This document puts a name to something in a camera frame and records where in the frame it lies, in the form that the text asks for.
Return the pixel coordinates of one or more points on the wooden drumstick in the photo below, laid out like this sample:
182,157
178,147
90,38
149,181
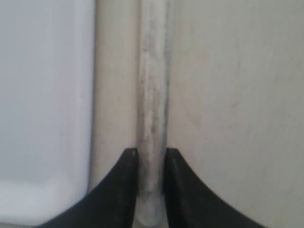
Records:
156,24

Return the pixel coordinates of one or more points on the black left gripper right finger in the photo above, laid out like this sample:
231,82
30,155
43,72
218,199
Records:
191,204

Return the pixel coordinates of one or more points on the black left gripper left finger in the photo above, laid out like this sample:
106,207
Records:
111,204

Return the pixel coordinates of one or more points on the white plastic tray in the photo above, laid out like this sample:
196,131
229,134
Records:
46,95

